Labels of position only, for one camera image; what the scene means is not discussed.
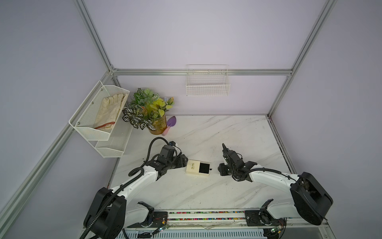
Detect cream drawer jewelry box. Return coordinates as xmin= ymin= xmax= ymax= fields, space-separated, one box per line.
xmin=186 ymin=160 xmax=210 ymax=176

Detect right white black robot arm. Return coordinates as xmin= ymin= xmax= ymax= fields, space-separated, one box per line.
xmin=218 ymin=145 xmax=333 ymax=226

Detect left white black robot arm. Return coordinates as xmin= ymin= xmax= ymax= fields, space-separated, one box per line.
xmin=80 ymin=141 xmax=188 ymax=239

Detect amber glass plant pot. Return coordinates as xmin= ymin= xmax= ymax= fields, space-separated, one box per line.
xmin=149 ymin=115 xmax=167 ymax=135

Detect purple pink garden trowel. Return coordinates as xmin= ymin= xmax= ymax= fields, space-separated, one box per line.
xmin=162 ymin=116 xmax=177 ymax=136

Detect lower white mesh shelf basket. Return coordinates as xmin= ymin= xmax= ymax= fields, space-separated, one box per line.
xmin=95 ymin=118 xmax=133 ymax=158

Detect white mesh shelf basket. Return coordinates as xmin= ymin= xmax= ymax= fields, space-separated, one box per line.
xmin=69 ymin=82 xmax=129 ymax=141
xmin=95 ymin=118 xmax=133 ymax=158

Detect artificial green leafy plant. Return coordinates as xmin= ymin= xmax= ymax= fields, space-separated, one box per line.
xmin=122 ymin=88 xmax=175 ymax=130

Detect cream work gloves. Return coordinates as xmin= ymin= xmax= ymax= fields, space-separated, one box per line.
xmin=94 ymin=94 xmax=128 ymax=131

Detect upper white mesh shelf basket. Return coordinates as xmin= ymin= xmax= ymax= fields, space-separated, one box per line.
xmin=69 ymin=82 xmax=129 ymax=141

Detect left black corrugated cable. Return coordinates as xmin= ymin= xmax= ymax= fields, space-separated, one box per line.
xmin=79 ymin=136 xmax=171 ymax=239

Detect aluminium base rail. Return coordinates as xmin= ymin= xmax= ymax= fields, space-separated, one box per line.
xmin=116 ymin=204 xmax=315 ymax=231

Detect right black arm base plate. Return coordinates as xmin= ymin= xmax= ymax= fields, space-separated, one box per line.
xmin=244 ymin=210 xmax=286 ymax=227

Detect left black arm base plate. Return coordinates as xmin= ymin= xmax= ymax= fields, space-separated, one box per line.
xmin=127 ymin=211 xmax=168 ymax=229

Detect white wire wall basket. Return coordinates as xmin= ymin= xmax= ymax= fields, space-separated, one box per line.
xmin=186 ymin=64 xmax=230 ymax=97

